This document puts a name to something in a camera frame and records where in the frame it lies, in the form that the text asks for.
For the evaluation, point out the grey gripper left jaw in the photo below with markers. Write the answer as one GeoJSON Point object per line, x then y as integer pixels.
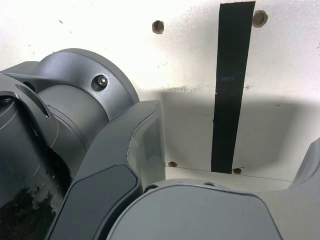
{"type": "Point", "coordinates": [105, 175]}

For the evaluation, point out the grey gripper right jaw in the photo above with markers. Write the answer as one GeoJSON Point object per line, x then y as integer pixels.
{"type": "Point", "coordinates": [200, 215]}

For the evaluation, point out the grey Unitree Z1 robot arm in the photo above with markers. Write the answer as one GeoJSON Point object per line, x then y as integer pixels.
{"type": "Point", "coordinates": [75, 107]}

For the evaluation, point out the black tape strip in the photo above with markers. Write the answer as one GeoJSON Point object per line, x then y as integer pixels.
{"type": "Point", "coordinates": [231, 87]}

